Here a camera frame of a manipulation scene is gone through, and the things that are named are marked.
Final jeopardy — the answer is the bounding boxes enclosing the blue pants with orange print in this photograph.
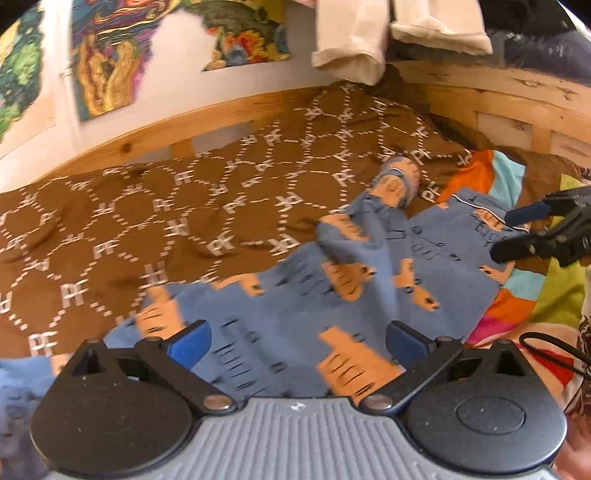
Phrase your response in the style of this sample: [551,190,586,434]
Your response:
[0,156,533,480]

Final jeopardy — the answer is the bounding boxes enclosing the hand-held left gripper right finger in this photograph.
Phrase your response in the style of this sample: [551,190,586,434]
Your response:
[359,320,534,416]

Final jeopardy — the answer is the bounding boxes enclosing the dark cloth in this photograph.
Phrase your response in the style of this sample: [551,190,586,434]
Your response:
[480,0,591,80]

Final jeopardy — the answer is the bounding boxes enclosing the wooden bed frame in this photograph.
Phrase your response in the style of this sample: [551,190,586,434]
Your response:
[0,58,591,195]

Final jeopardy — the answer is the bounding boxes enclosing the brown printed blanket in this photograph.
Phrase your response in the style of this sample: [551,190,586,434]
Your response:
[0,80,591,416]

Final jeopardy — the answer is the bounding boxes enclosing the beige hanging cloth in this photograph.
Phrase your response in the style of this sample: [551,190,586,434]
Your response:
[311,0,394,86]
[390,0,494,57]

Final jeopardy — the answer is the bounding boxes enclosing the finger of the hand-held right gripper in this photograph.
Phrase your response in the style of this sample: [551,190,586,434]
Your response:
[490,215,591,269]
[505,186,591,228]

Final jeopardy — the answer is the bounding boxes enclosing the colourful wall poster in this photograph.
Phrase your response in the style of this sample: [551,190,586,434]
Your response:
[0,9,57,145]
[71,0,186,123]
[184,0,293,73]

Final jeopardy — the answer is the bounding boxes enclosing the black cable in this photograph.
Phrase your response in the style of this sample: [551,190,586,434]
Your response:
[519,332,591,377]

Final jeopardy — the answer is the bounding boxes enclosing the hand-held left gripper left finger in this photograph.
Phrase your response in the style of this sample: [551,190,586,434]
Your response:
[60,320,239,414]

